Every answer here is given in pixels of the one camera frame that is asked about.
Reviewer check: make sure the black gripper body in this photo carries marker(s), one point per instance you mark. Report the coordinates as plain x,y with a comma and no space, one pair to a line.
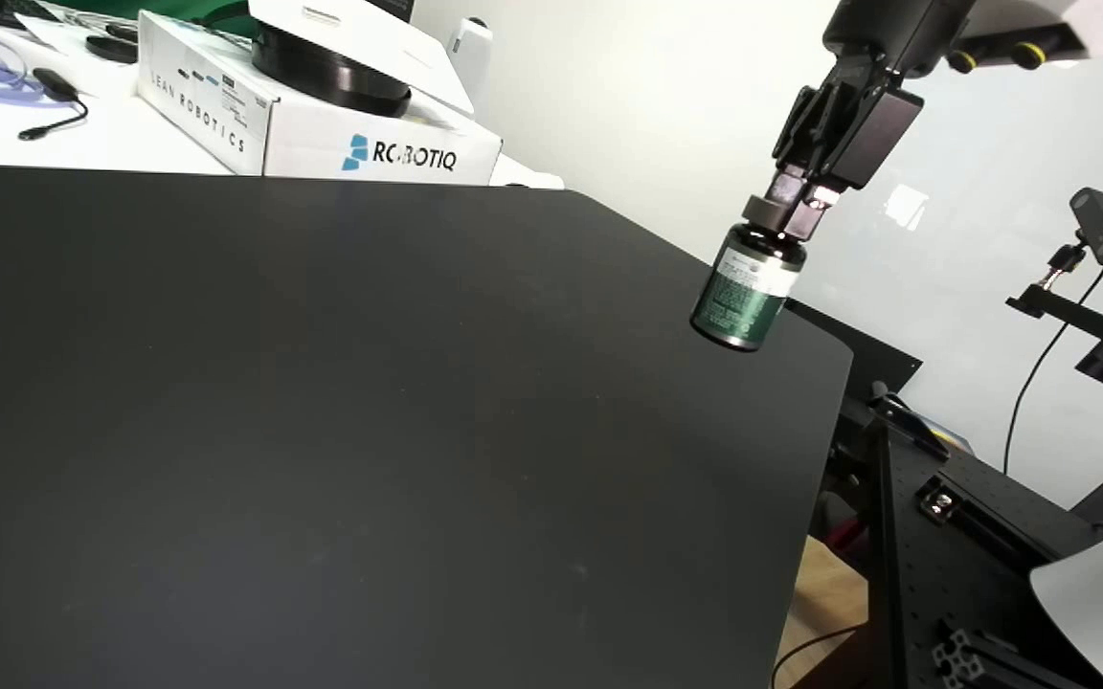
853,121

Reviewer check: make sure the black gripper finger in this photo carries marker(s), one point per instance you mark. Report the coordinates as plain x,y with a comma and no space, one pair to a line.
812,214
766,214

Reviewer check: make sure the green bottle with white cap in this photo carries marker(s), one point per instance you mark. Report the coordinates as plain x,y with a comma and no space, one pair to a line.
742,298

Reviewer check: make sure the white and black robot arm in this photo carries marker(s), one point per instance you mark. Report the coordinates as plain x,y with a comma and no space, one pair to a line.
909,24

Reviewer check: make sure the white plastic bottle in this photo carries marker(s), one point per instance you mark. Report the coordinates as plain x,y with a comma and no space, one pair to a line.
474,58

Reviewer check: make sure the white Robotiq cardboard box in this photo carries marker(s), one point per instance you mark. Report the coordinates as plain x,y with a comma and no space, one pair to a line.
323,136

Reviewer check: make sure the black round base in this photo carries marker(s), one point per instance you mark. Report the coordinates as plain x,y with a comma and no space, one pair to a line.
323,69

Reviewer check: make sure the green cloth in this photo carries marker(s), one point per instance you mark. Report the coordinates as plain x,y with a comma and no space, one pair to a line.
194,14

